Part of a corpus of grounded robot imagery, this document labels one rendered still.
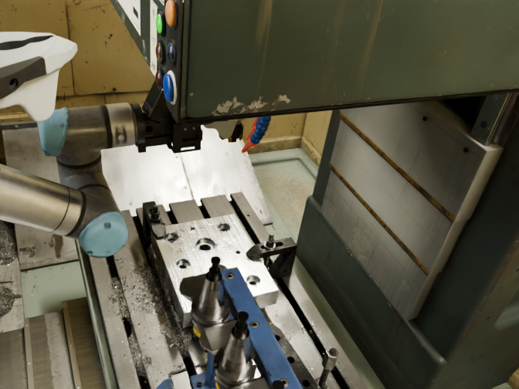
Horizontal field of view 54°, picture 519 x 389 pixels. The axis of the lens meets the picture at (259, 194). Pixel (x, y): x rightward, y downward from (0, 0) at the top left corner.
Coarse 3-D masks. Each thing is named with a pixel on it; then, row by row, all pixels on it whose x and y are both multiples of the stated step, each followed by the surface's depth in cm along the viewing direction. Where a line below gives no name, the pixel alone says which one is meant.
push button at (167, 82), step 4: (164, 76) 54; (168, 76) 53; (164, 80) 54; (168, 80) 53; (172, 80) 53; (164, 84) 55; (168, 84) 53; (172, 84) 53; (164, 88) 55; (168, 88) 53; (172, 88) 53; (164, 92) 55; (168, 92) 54; (172, 92) 53; (168, 96) 54; (172, 96) 54; (168, 100) 54; (172, 100) 54
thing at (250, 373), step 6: (222, 348) 75; (216, 354) 74; (252, 354) 75; (216, 360) 74; (252, 360) 76; (216, 366) 75; (252, 366) 73; (216, 372) 72; (222, 372) 72; (246, 372) 72; (252, 372) 73; (216, 378) 73; (222, 378) 72; (228, 378) 71; (234, 378) 71; (240, 378) 72; (246, 378) 72; (252, 378) 74; (222, 384) 72; (228, 384) 72; (234, 384) 72
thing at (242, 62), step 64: (192, 0) 47; (256, 0) 49; (320, 0) 52; (384, 0) 55; (448, 0) 59; (512, 0) 63; (192, 64) 51; (256, 64) 54; (320, 64) 57; (384, 64) 61; (448, 64) 65; (512, 64) 70
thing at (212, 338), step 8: (232, 320) 81; (208, 328) 79; (216, 328) 79; (224, 328) 79; (200, 336) 78; (208, 336) 78; (216, 336) 78; (224, 336) 78; (208, 344) 76; (216, 344) 77; (224, 344) 77; (216, 352) 76
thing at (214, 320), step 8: (224, 296) 83; (192, 304) 81; (192, 312) 82; (224, 312) 81; (192, 320) 81; (200, 320) 79; (208, 320) 79; (216, 320) 79; (224, 320) 80; (200, 328) 80
